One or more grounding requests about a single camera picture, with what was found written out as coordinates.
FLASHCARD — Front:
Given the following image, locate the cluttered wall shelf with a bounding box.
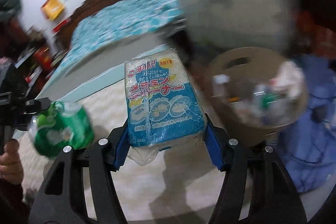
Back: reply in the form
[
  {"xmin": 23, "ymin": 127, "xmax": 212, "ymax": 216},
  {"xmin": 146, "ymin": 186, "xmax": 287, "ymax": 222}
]
[{"xmin": 1, "ymin": 18, "xmax": 52, "ymax": 99}]

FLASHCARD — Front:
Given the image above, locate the beige round trash bin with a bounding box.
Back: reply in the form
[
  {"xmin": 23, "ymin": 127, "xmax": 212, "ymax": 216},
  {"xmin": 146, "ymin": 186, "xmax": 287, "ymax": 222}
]
[{"xmin": 204, "ymin": 47, "xmax": 308, "ymax": 147}]

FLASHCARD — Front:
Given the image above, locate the storage box blue handle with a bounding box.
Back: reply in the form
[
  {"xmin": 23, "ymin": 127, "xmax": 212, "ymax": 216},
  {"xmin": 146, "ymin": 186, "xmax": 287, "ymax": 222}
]
[{"xmin": 178, "ymin": 0, "xmax": 297, "ymax": 52}]

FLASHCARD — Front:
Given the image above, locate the dark wooden headboard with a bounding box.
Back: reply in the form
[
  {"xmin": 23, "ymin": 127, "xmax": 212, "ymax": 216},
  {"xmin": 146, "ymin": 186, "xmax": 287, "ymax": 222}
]
[{"xmin": 55, "ymin": 0, "xmax": 123, "ymax": 50}]

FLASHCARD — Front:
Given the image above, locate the beige zigzag bedsheet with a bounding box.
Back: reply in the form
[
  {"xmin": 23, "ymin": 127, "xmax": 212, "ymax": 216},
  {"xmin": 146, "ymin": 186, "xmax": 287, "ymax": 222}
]
[{"xmin": 18, "ymin": 79, "xmax": 253, "ymax": 222}]

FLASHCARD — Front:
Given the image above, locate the blue clothes pile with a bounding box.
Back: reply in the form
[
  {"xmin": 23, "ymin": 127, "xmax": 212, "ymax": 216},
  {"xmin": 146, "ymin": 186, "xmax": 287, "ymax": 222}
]
[{"xmin": 276, "ymin": 55, "xmax": 335, "ymax": 193}]

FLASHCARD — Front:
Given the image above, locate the teal patterned blanket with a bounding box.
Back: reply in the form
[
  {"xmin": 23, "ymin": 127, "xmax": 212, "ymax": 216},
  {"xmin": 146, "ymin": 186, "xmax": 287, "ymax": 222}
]
[{"xmin": 58, "ymin": 0, "xmax": 183, "ymax": 71}]

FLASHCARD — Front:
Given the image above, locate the person's left hand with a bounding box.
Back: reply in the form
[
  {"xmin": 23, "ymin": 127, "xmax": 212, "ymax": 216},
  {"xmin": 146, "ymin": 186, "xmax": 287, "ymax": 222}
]
[{"xmin": 0, "ymin": 139, "xmax": 24, "ymax": 185}]

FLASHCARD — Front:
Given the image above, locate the green soda can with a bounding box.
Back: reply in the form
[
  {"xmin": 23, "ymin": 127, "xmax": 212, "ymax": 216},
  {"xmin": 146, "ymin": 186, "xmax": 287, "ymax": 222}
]
[{"xmin": 28, "ymin": 101, "xmax": 95, "ymax": 158}]

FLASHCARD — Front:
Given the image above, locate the yellow wall poster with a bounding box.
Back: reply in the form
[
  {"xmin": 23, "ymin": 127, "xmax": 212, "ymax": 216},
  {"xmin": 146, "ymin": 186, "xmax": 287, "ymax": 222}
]
[{"xmin": 41, "ymin": 0, "xmax": 66, "ymax": 21}]

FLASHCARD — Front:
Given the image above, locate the orange red package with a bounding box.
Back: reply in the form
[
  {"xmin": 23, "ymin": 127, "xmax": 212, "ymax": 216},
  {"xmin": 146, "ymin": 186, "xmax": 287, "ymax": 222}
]
[{"xmin": 297, "ymin": 11, "xmax": 335, "ymax": 60}]

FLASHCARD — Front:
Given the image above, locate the grey teal quilted cover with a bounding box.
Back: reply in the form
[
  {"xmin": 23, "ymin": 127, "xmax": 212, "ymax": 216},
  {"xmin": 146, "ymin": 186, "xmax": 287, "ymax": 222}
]
[{"xmin": 37, "ymin": 33, "xmax": 169, "ymax": 102}]

